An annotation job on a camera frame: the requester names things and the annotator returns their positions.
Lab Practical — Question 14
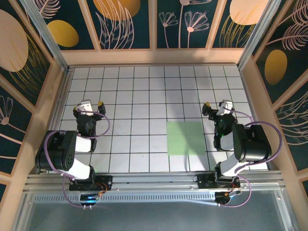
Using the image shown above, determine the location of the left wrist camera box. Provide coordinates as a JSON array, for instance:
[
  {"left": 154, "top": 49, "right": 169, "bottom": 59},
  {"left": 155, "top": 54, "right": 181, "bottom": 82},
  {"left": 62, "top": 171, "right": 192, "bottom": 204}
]
[{"left": 77, "top": 99, "right": 94, "bottom": 116}]

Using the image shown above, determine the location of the slotted grey cable duct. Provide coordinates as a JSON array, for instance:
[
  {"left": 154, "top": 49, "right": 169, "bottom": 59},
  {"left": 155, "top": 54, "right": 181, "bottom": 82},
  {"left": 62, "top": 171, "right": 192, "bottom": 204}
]
[{"left": 33, "top": 194, "right": 216, "bottom": 203}]

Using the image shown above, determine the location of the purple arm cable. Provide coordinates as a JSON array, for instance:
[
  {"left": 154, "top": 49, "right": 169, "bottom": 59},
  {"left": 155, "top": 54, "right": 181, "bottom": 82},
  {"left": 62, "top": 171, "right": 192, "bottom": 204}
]
[
  {"left": 217, "top": 109, "right": 283, "bottom": 208},
  {"left": 44, "top": 111, "right": 111, "bottom": 208}
]

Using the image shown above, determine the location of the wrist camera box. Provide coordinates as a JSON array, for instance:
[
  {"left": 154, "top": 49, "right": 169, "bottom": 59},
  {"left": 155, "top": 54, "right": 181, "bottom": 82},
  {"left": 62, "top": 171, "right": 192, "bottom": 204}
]
[
  {"left": 217, "top": 99, "right": 234, "bottom": 116},
  {"left": 77, "top": 99, "right": 94, "bottom": 116}
]

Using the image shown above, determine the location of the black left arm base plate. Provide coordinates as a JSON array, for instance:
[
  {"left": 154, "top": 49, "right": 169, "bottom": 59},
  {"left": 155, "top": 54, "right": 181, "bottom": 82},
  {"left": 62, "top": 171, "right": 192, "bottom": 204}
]
[{"left": 69, "top": 175, "right": 114, "bottom": 192}]

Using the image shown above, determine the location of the aluminium corner post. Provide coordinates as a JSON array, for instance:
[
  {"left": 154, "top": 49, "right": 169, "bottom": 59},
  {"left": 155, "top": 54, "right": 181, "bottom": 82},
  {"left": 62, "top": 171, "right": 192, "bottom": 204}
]
[
  {"left": 237, "top": 0, "right": 283, "bottom": 70},
  {"left": 19, "top": 0, "right": 72, "bottom": 73}
]

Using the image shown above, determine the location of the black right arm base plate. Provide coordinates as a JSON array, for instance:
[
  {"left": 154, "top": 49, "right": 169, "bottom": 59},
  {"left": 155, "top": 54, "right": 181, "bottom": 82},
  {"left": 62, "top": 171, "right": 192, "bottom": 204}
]
[{"left": 197, "top": 173, "right": 241, "bottom": 190}]

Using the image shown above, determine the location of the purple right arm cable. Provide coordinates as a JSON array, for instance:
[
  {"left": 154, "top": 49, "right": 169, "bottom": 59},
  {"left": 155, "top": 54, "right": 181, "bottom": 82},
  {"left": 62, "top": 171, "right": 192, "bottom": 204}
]
[{"left": 217, "top": 109, "right": 283, "bottom": 208}]

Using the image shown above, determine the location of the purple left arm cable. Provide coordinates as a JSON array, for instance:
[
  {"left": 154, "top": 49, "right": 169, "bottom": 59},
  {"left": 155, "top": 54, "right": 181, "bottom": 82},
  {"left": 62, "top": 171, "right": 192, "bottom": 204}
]
[{"left": 44, "top": 111, "right": 111, "bottom": 208}]

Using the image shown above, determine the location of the aluminium mounting rail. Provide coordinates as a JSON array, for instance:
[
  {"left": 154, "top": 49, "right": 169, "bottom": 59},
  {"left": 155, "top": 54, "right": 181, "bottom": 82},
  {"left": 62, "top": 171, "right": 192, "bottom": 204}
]
[{"left": 24, "top": 171, "right": 284, "bottom": 193}]

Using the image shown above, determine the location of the translucent grey acrylic panel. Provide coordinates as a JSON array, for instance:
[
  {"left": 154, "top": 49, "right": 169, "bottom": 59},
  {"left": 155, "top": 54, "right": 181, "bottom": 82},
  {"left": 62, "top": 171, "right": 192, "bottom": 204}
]
[{"left": 14, "top": 190, "right": 297, "bottom": 231}]

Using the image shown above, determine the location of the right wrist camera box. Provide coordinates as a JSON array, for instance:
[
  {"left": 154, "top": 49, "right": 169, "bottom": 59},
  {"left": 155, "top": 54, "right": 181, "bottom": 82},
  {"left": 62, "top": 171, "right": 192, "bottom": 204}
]
[{"left": 217, "top": 99, "right": 234, "bottom": 116}]

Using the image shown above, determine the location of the light green paper sheet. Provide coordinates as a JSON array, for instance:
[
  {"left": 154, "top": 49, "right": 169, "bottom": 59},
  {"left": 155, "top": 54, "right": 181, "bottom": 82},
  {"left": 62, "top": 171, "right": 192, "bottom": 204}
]
[{"left": 166, "top": 121, "right": 206, "bottom": 156}]

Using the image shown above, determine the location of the red orange wire bundle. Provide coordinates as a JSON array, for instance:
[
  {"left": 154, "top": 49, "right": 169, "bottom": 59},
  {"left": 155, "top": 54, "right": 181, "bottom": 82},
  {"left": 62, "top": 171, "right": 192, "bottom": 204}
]
[
  {"left": 225, "top": 180, "right": 242, "bottom": 193},
  {"left": 96, "top": 182, "right": 108, "bottom": 195}
]

